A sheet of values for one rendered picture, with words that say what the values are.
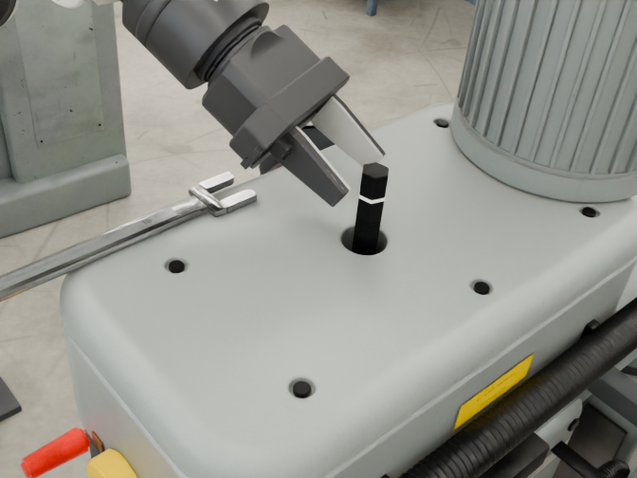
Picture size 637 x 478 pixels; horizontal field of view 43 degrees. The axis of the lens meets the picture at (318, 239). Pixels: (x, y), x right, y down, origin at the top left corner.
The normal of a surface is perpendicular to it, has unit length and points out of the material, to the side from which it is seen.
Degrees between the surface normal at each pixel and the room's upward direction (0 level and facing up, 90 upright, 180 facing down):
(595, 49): 90
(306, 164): 90
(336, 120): 90
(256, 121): 53
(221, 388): 0
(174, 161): 0
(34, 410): 0
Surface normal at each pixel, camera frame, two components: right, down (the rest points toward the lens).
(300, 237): 0.07, -0.77
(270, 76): 0.51, -0.48
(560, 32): -0.58, 0.49
